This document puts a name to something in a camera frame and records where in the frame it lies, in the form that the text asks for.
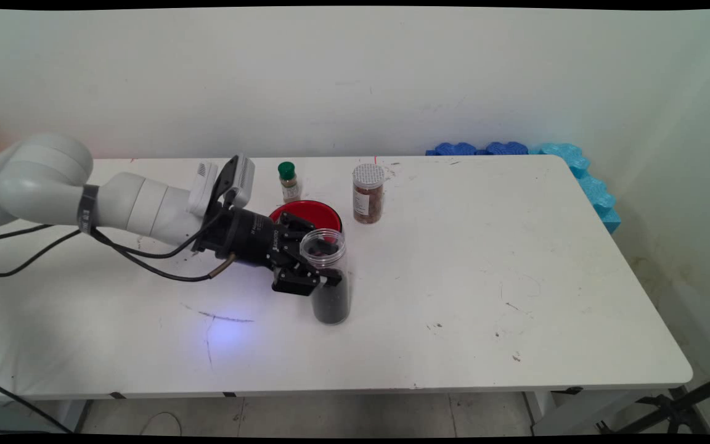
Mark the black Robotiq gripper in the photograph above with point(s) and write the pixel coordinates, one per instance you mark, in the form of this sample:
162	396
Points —
244	237

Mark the clear jar of black seeds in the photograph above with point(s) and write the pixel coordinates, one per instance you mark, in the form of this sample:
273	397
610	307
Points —
330	308

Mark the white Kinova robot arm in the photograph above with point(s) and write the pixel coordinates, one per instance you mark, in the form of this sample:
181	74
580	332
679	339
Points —
40	179

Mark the red bowl with black rim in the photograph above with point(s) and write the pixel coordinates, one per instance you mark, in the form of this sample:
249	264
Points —
315	213

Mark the small green-capped spice bottle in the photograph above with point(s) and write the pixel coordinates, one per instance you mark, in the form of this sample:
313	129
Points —
290	188

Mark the white-lidded brown spice jar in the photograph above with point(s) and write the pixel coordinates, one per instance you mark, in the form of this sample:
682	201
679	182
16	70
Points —
368	203

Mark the dark blue foam mat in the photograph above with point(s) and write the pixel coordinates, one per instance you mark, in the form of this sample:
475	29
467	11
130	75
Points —
506	148
453	149

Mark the white table leg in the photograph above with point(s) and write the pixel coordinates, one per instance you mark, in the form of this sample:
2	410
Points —
65	414
538	407

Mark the light blue foam mat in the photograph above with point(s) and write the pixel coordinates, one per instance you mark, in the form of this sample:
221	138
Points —
595	197

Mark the black tripod stand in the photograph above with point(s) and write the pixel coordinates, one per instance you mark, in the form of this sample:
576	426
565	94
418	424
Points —
675	408

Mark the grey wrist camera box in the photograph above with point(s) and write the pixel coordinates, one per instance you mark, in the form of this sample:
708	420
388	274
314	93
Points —
244	176

